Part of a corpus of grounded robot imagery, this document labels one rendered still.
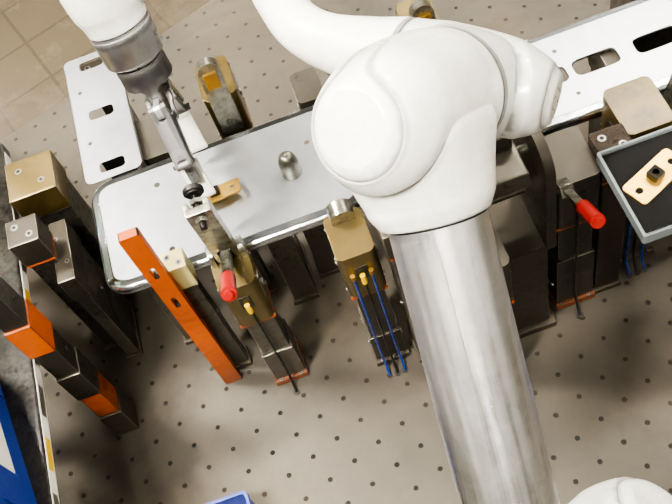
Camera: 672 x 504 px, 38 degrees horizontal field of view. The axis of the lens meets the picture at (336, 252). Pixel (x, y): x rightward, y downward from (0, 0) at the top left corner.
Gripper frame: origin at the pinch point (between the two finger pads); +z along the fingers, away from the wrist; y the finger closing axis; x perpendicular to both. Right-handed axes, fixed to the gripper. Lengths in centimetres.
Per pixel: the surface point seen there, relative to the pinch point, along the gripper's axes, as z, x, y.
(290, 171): 6.1, -12.4, -2.0
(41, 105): 51, 66, 161
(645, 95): 9, -64, -16
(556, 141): 9, -50, -18
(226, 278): 1.8, -0.7, -26.4
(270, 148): 5.7, -10.4, 5.9
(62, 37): 43, 55, 186
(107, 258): 6.8, 19.6, -3.0
